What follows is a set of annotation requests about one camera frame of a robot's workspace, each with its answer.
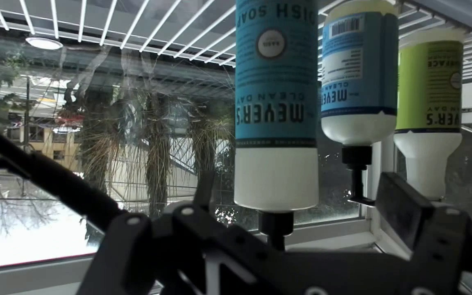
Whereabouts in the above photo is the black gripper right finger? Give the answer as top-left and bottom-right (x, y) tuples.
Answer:
(299, 170), (472, 295)

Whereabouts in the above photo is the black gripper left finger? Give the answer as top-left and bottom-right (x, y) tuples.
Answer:
(75, 202), (265, 295)

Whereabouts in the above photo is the blue label dish soap bottle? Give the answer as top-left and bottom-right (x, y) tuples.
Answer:
(232, 0), (321, 252)

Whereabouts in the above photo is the white framed window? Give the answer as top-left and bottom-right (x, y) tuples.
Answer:
(0, 21), (472, 295)

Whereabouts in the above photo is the green label soap bottle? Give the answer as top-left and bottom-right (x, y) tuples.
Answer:
(391, 25), (465, 202)

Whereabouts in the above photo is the blue label pump soap bottle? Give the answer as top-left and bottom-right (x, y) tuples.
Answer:
(319, 0), (399, 206)

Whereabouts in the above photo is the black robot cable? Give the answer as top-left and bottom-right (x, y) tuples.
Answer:
(0, 114), (126, 230)

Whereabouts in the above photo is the white wire window shelf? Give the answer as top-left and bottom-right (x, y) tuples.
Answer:
(0, 0), (472, 83)

